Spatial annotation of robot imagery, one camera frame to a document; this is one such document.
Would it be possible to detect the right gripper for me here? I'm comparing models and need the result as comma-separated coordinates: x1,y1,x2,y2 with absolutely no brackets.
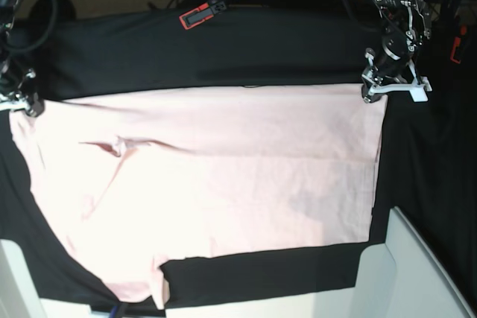
0,68,45,117

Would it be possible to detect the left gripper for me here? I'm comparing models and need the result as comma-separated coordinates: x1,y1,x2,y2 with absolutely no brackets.
361,36,432,104

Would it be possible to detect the pink T-shirt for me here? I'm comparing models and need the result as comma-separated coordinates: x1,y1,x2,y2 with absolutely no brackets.
9,84,387,308

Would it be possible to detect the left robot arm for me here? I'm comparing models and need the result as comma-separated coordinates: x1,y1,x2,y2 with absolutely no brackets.
342,0,432,104

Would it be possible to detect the red clamp at right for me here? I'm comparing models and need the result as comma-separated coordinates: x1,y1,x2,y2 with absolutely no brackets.
450,25,470,64

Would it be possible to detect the red black clamp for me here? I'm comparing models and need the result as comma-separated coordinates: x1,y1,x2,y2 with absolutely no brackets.
179,1,227,30

